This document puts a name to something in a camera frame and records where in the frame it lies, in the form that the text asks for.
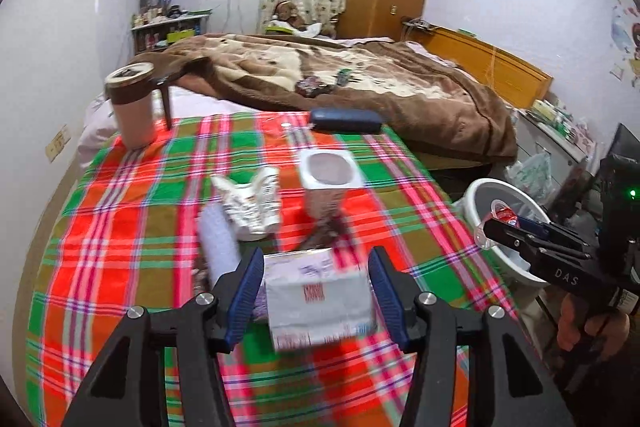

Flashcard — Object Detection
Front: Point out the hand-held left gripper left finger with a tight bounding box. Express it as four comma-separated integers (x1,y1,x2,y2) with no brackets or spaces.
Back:
62,248,265,427

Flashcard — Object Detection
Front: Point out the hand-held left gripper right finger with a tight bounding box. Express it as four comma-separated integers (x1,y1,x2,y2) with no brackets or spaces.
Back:
368,247,576,427

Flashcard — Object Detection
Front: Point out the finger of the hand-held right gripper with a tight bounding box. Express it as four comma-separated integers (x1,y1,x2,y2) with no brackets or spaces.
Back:
517,216,599,249
482,217,592,269

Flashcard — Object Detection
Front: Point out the crushed clear plastic bottle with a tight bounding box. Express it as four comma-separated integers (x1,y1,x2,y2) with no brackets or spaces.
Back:
474,200,524,251

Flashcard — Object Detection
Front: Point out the white round trash bin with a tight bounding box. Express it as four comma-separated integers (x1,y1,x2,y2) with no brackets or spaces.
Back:
461,178,552,289

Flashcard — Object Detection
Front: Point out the white printed cardboard box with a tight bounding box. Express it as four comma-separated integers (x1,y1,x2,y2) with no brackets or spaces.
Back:
263,248,377,354

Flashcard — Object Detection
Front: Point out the person's right hand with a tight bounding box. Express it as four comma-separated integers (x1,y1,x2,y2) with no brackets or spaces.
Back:
556,294,632,355

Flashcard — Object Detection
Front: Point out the grey bin liner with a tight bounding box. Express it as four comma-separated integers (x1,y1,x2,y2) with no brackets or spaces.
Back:
480,187,548,228

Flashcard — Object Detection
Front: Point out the hanging plastic bag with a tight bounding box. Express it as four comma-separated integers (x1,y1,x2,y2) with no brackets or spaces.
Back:
506,151,554,201

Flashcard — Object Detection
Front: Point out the grey nightstand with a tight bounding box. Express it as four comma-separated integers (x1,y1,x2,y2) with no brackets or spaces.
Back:
516,109,597,190

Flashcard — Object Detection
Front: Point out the crumpled white printed packet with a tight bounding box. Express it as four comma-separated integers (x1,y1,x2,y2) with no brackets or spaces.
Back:
210,166,283,243

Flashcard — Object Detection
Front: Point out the row of medicine boxes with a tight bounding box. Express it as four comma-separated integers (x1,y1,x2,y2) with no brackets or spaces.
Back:
529,98,592,144

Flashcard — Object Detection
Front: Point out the plaid tablecloth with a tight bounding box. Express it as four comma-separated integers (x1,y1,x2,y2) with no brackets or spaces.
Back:
27,109,523,427

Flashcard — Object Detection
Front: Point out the white square plastic cup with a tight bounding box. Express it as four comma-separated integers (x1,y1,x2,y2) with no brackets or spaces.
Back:
297,149,363,224

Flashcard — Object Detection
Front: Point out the wooden bed headboard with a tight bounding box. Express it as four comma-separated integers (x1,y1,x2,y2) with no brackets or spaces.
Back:
424,26,554,108

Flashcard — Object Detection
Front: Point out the brown printed blanket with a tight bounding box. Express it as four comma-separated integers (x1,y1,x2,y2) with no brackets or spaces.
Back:
134,32,519,164

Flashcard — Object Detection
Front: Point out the dark blue glasses case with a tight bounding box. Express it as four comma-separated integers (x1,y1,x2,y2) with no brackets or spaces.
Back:
309,108,384,134

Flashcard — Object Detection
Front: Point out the beige mug with brown lid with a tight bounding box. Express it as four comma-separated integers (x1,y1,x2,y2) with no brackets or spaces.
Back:
104,62,174,151

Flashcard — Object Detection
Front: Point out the purple wrapper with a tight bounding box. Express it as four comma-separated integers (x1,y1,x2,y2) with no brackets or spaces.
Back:
294,76,334,98

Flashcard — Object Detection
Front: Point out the white bed sheet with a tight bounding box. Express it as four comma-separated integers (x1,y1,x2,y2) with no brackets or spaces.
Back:
77,86,251,158

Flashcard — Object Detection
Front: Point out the white power strip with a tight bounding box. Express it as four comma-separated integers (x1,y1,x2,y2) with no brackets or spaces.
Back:
401,16,434,34

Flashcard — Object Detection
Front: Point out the cluttered white shelf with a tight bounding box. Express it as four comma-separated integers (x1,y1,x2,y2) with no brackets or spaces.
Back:
130,8,214,54

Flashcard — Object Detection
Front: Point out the brown teddy bear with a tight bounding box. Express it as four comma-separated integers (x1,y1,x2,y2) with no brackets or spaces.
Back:
271,0,307,31

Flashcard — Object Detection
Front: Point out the wall socket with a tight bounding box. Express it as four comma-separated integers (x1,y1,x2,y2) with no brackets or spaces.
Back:
45,123,72,164

